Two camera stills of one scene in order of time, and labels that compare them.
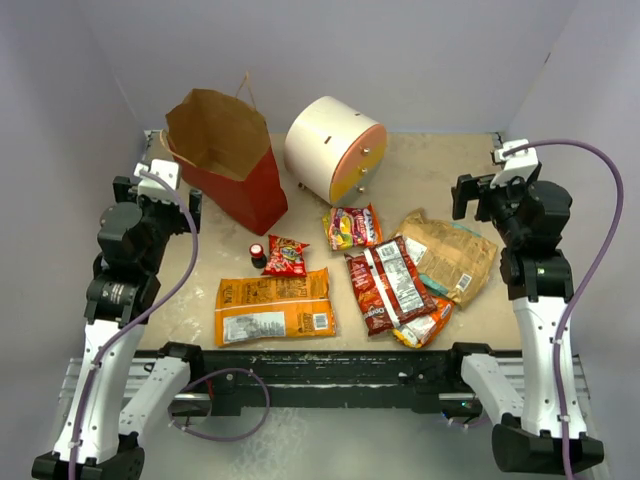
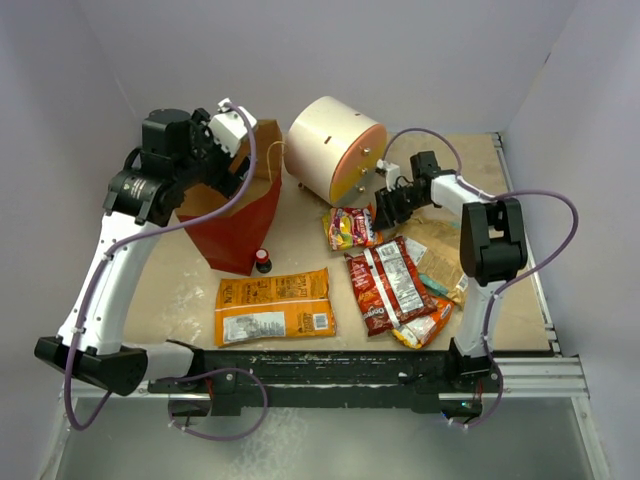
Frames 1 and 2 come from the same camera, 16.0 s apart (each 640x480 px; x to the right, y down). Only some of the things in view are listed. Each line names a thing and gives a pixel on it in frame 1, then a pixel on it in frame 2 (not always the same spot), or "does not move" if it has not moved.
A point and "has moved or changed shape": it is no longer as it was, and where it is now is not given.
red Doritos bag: (388, 285) does not move
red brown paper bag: (222, 145) has moved or changed shape
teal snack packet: (433, 286) does not move
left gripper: (181, 223) -> (224, 180)
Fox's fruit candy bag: (347, 227) does not move
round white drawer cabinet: (333, 151) does not move
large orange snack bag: (274, 306) does not move
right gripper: (470, 187) -> (387, 212)
